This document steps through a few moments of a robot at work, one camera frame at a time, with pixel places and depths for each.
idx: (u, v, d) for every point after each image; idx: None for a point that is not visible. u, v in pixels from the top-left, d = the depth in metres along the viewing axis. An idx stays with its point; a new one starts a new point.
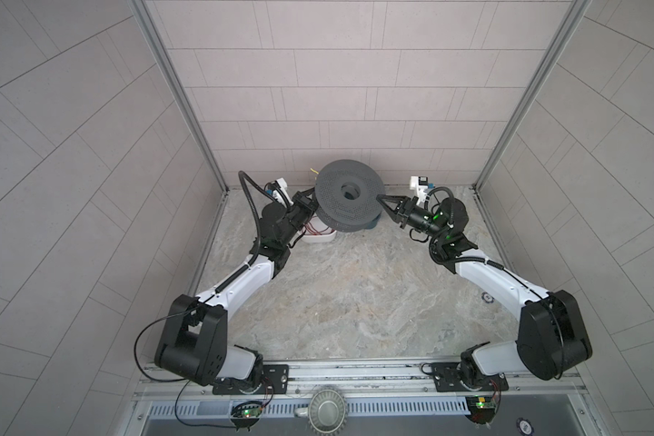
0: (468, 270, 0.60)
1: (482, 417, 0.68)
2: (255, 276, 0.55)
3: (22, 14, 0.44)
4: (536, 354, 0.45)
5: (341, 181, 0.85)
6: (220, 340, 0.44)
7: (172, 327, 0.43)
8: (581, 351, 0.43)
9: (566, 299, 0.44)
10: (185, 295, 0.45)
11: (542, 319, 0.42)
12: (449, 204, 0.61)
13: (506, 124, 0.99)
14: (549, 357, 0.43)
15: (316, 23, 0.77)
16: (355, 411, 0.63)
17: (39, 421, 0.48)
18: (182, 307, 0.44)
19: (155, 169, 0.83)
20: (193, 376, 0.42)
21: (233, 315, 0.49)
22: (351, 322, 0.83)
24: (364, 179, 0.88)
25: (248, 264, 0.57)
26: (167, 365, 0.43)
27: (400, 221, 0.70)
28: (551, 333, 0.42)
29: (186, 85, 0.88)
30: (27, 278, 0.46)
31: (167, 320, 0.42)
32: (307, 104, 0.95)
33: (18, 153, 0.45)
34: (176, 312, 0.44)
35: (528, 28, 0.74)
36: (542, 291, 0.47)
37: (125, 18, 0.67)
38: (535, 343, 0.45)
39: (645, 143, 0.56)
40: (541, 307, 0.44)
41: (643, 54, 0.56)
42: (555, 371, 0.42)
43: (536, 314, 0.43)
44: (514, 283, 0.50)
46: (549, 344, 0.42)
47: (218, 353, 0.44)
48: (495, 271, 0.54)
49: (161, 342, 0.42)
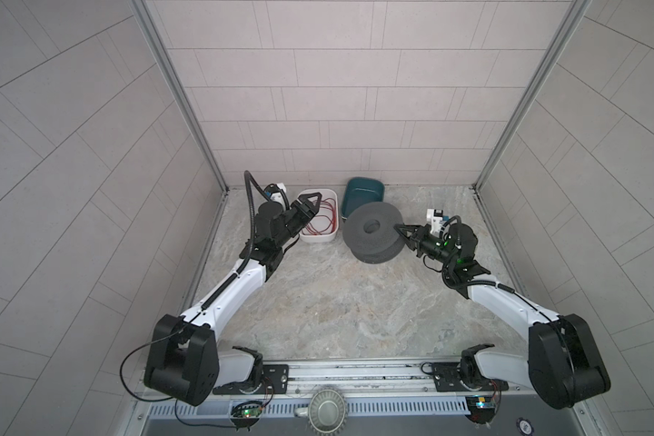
0: (479, 294, 0.60)
1: (481, 417, 0.68)
2: (245, 284, 0.53)
3: (22, 14, 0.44)
4: (546, 379, 0.44)
5: (363, 220, 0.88)
6: (210, 360, 0.42)
7: (157, 350, 0.42)
8: (598, 381, 0.41)
9: (579, 322, 0.44)
10: (170, 315, 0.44)
11: (549, 341, 0.42)
12: (455, 228, 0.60)
13: (506, 124, 0.99)
14: (559, 382, 0.41)
15: (316, 23, 0.77)
16: (355, 411, 0.63)
17: (39, 421, 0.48)
18: (166, 328, 0.42)
19: (155, 168, 0.82)
20: (183, 398, 0.41)
21: (222, 330, 0.47)
22: (351, 322, 0.83)
24: (385, 213, 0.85)
25: (236, 274, 0.54)
26: (158, 387, 0.42)
27: (419, 250, 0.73)
28: (562, 358, 0.42)
29: (186, 85, 0.88)
30: (28, 277, 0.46)
31: (153, 343, 0.42)
32: (306, 104, 0.95)
33: (18, 153, 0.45)
34: (161, 336, 0.41)
35: (528, 28, 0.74)
36: (551, 314, 0.47)
37: (125, 18, 0.67)
38: (545, 367, 0.44)
39: (645, 143, 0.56)
40: (550, 330, 0.43)
41: (643, 54, 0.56)
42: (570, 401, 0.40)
43: (544, 335, 0.43)
44: (523, 306, 0.50)
46: (559, 371, 0.41)
47: (209, 371, 0.43)
48: (504, 292, 0.55)
49: (149, 365, 0.42)
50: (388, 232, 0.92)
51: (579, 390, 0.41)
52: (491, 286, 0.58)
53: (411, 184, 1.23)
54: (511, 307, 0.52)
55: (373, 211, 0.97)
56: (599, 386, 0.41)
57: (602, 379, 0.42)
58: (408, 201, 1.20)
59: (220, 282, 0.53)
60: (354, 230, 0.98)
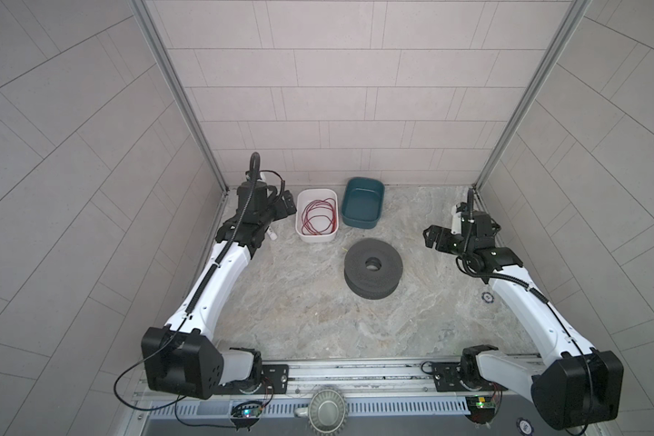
0: (505, 289, 0.54)
1: (481, 417, 0.68)
2: (229, 272, 0.49)
3: (22, 14, 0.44)
4: (549, 401, 0.43)
5: (364, 254, 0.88)
6: (210, 356, 0.42)
7: (152, 361, 0.40)
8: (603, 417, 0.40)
9: (612, 361, 0.39)
10: (156, 326, 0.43)
11: (574, 379, 0.38)
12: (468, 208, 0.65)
13: (506, 123, 0.99)
14: (565, 414, 0.40)
15: (316, 24, 0.77)
16: (354, 411, 0.63)
17: (38, 421, 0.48)
18: (155, 341, 0.40)
19: (155, 168, 0.82)
20: (193, 393, 0.41)
21: (213, 326, 0.44)
22: (351, 322, 0.83)
24: (384, 251, 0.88)
25: (218, 262, 0.49)
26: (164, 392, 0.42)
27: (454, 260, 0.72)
28: (579, 396, 0.39)
29: (186, 85, 0.88)
30: (28, 277, 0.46)
31: (145, 358, 0.40)
32: (307, 104, 0.95)
33: (18, 153, 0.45)
34: (152, 349, 0.39)
35: (528, 29, 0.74)
36: (585, 344, 0.41)
37: (125, 18, 0.67)
38: (553, 395, 0.42)
39: (645, 143, 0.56)
40: (579, 365, 0.39)
41: (643, 54, 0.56)
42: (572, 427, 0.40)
43: (570, 371, 0.38)
44: (555, 326, 0.44)
46: (571, 406, 0.39)
47: (212, 367, 0.43)
48: (536, 302, 0.48)
49: (149, 378, 0.41)
50: (390, 271, 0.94)
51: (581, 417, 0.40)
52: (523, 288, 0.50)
53: (411, 184, 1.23)
54: (540, 322, 0.46)
55: (371, 248, 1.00)
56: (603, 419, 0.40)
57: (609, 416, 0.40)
58: (408, 201, 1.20)
59: (200, 279, 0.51)
60: (354, 260, 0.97)
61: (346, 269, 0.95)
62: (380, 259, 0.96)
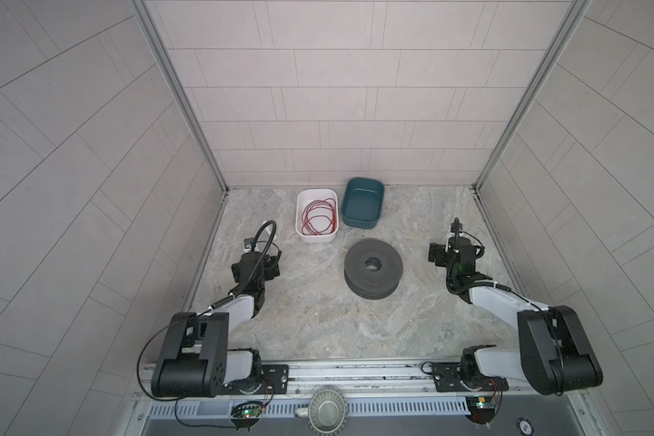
0: (479, 295, 0.63)
1: (482, 417, 0.68)
2: (243, 303, 0.60)
3: (22, 14, 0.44)
4: (534, 365, 0.45)
5: (364, 254, 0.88)
6: (221, 350, 0.45)
7: (173, 340, 0.44)
8: (587, 369, 0.42)
9: (567, 312, 0.46)
10: (183, 312, 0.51)
11: (538, 326, 0.44)
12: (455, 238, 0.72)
13: (506, 123, 0.99)
14: (545, 365, 0.43)
15: (316, 24, 0.77)
16: (355, 411, 0.63)
17: (38, 421, 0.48)
18: (180, 323, 0.46)
19: (155, 168, 0.82)
20: (197, 380, 0.42)
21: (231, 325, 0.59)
22: (351, 322, 0.83)
24: (384, 251, 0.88)
25: (234, 294, 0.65)
26: (170, 374, 0.42)
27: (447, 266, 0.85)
28: (549, 344, 0.43)
29: (186, 86, 0.88)
30: (28, 277, 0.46)
31: (169, 336, 0.45)
32: (307, 104, 0.95)
33: (19, 153, 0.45)
34: (176, 328, 0.45)
35: (528, 29, 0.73)
36: (542, 307, 0.48)
37: (126, 18, 0.67)
38: (533, 353, 0.45)
39: (646, 143, 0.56)
40: (540, 315, 0.45)
41: (643, 54, 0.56)
42: (558, 378, 0.42)
43: (531, 319, 0.45)
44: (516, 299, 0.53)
46: (547, 354, 0.43)
47: (219, 361, 0.44)
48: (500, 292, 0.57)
49: (163, 360, 0.43)
50: (390, 271, 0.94)
51: (565, 372, 0.42)
52: (489, 286, 0.61)
53: (411, 184, 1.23)
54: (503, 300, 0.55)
55: (371, 248, 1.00)
56: (589, 375, 0.42)
57: (592, 369, 0.42)
58: (408, 201, 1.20)
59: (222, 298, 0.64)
60: (354, 260, 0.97)
61: (346, 270, 0.94)
62: (380, 258, 0.97)
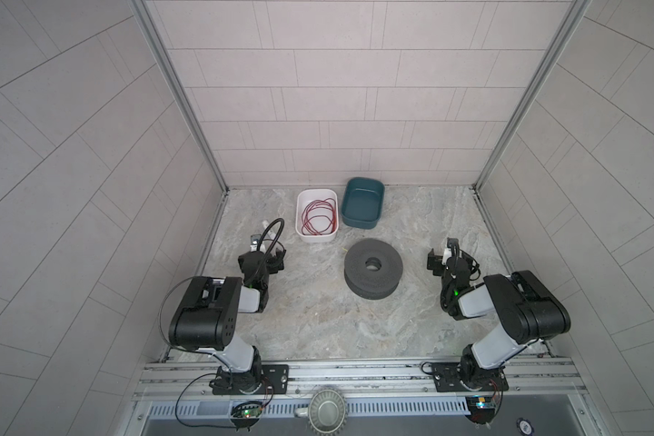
0: (469, 303, 0.68)
1: (482, 417, 0.68)
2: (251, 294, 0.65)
3: (22, 14, 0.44)
4: (510, 316, 0.50)
5: (364, 254, 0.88)
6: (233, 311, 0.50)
7: (192, 292, 0.50)
8: (556, 310, 0.47)
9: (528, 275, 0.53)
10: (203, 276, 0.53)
11: (500, 282, 0.52)
12: (455, 261, 0.74)
13: (506, 123, 0.99)
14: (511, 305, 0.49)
15: (316, 23, 0.77)
16: (355, 411, 0.63)
17: (39, 421, 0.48)
18: (201, 282, 0.52)
19: (155, 168, 0.82)
20: (212, 327, 0.46)
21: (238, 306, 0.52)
22: (351, 322, 0.83)
24: (384, 251, 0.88)
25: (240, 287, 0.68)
26: (187, 321, 0.46)
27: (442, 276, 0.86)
28: (512, 292, 0.50)
29: (186, 85, 0.88)
30: (27, 278, 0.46)
31: (190, 289, 0.51)
32: (307, 104, 0.95)
33: (19, 153, 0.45)
34: (198, 284, 0.51)
35: (529, 29, 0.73)
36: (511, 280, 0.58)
37: (125, 18, 0.67)
38: (503, 303, 0.52)
39: (646, 143, 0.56)
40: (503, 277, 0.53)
41: (643, 55, 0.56)
42: (527, 313, 0.47)
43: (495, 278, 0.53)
44: None
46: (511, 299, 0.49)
47: (231, 319, 0.48)
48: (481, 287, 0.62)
49: (181, 307, 0.48)
50: (390, 271, 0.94)
51: (536, 312, 0.47)
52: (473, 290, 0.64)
53: (411, 184, 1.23)
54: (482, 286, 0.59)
55: (371, 248, 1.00)
56: (559, 315, 0.47)
57: (560, 311, 0.47)
58: (408, 201, 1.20)
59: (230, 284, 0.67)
60: (354, 260, 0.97)
61: (346, 270, 0.94)
62: (380, 258, 0.97)
